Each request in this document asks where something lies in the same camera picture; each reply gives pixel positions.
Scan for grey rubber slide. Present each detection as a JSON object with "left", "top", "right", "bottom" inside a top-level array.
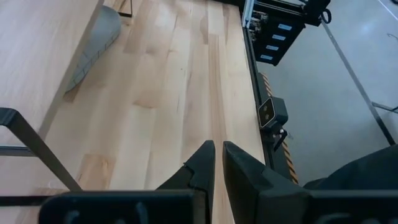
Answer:
[{"left": 64, "top": 5, "right": 123, "bottom": 94}]

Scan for black box white labels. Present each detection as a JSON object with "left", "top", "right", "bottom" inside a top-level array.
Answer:
[{"left": 248, "top": 0, "right": 307, "bottom": 67}]

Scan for wooden shelf black metal frame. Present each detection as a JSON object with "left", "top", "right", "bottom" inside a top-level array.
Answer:
[{"left": 0, "top": 0, "right": 134, "bottom": 207}]

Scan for black table frame rails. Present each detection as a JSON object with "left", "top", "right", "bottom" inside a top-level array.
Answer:
[{"left": 241, "top": 0, "right": 276, "bottom": 175}]

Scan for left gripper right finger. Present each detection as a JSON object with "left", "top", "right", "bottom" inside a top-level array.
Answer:
[{"left": 223, "top": 141, "right": 312, "bottom": 224}]

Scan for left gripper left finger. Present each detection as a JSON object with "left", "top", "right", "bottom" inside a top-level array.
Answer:
[{"left": 156, "top": 139, "right": 216, "bottom": 224}]

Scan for table-level camera with mount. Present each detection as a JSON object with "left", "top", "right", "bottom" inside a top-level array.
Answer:
[{"left": 257, "top": 95, "right": 289, "bottom": 153}]

